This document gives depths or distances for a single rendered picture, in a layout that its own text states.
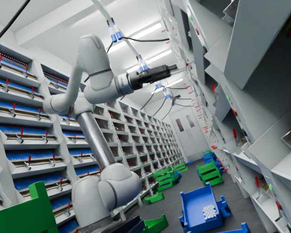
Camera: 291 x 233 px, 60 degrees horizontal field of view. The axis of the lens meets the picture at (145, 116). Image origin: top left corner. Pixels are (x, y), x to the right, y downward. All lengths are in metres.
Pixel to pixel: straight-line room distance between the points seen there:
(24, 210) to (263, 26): 0.41
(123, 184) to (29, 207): 0.92
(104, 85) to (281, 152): 0.75
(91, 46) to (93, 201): 0.69
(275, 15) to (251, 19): 0.03
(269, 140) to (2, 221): 0.44
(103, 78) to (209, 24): 0.62
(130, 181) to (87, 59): 0.68
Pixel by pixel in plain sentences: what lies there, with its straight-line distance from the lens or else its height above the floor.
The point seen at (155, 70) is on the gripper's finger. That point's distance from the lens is 1.00.
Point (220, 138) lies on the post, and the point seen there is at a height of 0.44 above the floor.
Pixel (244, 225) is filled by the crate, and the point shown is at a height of 0.08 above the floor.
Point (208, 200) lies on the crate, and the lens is 1.71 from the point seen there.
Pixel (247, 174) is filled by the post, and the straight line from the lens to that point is 1.20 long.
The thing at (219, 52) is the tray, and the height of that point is 0.58.
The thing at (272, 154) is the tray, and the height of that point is 0.38.
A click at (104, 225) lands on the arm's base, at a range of 1.26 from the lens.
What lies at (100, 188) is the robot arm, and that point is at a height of 0.43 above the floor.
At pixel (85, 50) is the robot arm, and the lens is 1.07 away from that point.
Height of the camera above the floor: 0.43
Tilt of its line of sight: 11 degrees up
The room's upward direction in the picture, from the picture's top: 22 degrees counter-clockwise
